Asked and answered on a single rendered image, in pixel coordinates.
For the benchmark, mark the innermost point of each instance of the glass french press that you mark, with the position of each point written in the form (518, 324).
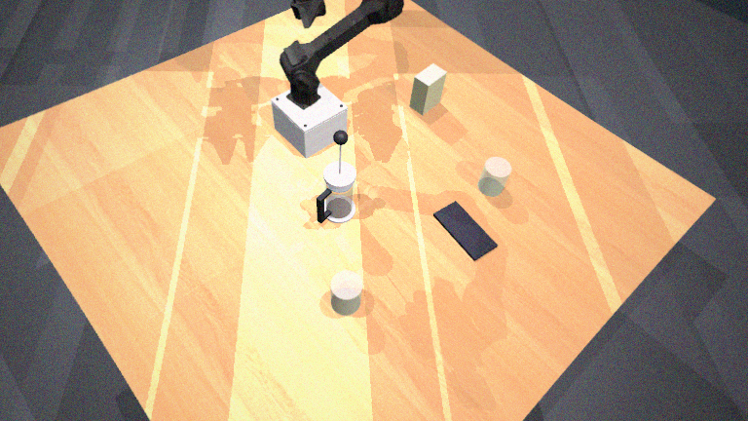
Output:
(336, 202)

